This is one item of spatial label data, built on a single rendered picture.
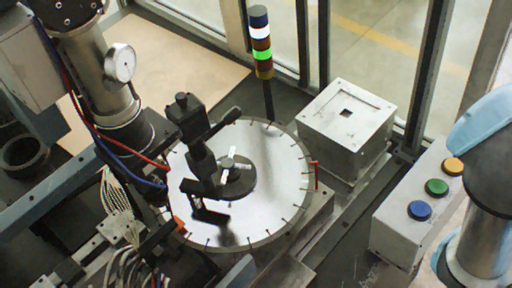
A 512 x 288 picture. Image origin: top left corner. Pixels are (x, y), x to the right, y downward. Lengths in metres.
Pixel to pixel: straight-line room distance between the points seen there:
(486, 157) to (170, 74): 1.19
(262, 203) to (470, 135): 0.52
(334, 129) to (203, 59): 0.62
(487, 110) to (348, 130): 0.62
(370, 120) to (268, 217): 0.37
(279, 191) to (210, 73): 0.67
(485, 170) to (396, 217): 0.47
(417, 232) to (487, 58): 0.37
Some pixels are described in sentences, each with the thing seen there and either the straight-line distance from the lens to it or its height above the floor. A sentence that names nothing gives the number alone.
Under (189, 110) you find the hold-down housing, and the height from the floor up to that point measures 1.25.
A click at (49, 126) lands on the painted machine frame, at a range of 0.83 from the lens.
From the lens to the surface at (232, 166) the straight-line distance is 0.99.
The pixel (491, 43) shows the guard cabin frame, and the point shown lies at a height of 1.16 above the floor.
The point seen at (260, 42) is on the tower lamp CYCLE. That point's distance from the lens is 1.12.
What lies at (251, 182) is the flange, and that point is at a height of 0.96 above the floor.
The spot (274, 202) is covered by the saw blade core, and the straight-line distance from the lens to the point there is 0.99.
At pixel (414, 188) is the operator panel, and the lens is 1.09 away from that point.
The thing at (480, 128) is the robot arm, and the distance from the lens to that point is 0.59.
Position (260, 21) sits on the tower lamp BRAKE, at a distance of 1.09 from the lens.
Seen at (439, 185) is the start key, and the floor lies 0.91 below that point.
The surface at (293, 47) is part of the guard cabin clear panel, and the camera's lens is 1.41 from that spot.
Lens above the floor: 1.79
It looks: 50 degrees down
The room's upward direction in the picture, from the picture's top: 10 degrees counter-clockwise
